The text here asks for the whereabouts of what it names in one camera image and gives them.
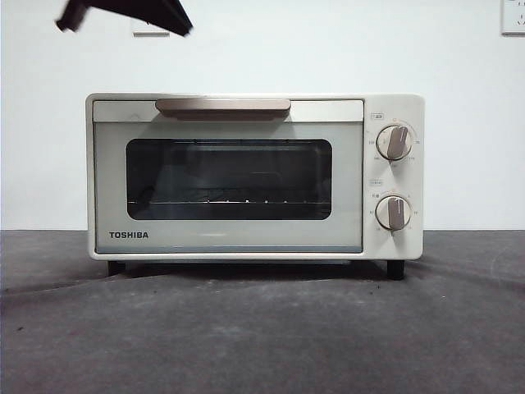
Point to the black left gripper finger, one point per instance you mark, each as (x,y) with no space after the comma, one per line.
(71,16)
(147,14)

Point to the beige oven knob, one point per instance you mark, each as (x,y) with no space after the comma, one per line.
(394,143)
(394,213)

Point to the cream Toshiba toaster oven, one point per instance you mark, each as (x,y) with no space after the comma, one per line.
(393,180)

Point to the white wall socket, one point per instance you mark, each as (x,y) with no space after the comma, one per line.
(514,18)
(147,34)

